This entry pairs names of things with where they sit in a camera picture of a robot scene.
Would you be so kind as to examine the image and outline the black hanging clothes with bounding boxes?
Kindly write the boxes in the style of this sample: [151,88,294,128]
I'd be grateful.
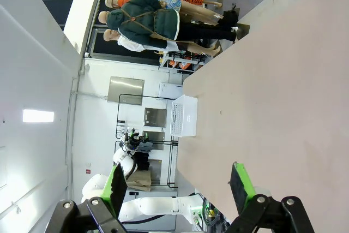
[133,151,150,171]

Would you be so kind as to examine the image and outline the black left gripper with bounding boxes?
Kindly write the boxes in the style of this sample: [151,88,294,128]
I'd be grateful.
[125,128,149,151]

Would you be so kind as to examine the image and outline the rectangular ceiling light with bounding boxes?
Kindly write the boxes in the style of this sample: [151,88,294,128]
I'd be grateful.
[22,109,55,123]

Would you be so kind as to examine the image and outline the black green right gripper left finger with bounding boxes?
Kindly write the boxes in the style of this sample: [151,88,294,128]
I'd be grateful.
[53,163,129,233]

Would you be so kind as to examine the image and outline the black clothes rack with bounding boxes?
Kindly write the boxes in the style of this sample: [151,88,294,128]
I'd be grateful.
[116,93,180,190]

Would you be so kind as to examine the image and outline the mannequin in blue floral shirt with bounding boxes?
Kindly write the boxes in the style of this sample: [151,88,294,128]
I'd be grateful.
[140,0,223,25]

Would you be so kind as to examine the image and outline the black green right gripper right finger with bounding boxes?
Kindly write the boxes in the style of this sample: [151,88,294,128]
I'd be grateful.
[225,162,315,233]

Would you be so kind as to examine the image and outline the robot base cables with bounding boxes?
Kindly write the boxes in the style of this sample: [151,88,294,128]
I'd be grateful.
[190,193,228,231]

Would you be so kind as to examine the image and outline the brown paper bag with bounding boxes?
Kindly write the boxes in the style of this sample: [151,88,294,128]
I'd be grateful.
[127,169,152,192]

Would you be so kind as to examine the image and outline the mannequin in white shirt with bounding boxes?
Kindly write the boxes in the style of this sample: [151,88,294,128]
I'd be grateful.
[103,28,223,57]

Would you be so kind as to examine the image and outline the large metal wall panel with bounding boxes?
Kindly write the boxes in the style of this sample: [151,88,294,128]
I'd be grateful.
[107,76,145,106]

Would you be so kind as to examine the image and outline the white cabinet box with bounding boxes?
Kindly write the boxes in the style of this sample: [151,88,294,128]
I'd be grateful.
[159,81,184,100]

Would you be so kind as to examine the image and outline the mannequin in green jacket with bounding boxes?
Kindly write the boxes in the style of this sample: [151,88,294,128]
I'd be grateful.
[98,0,238,51]

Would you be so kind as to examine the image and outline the white shelf with orange items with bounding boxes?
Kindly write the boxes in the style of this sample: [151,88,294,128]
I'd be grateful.
[159,50,206,75]

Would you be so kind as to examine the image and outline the white perforated plastic basket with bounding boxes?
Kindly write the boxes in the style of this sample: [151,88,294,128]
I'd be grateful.
[170,94,198,138]

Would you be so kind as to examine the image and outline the small metal wall panel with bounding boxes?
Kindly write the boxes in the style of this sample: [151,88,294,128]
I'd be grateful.
[143,107,167,128]
[142,130,166,151]

